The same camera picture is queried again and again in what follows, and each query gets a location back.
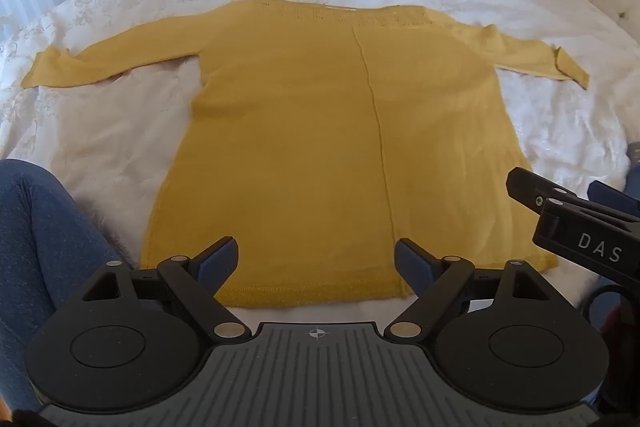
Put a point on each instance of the person's left leg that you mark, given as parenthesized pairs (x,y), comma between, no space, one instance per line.
(45,232)

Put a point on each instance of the yellow knit sweater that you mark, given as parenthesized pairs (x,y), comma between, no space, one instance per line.
(300,132)

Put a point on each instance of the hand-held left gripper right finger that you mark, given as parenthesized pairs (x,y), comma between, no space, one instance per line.
(412,264)

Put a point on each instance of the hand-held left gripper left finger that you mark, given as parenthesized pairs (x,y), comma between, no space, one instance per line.
(219,259)

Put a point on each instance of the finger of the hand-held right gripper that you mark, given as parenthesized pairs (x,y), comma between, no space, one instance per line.
(530,187)

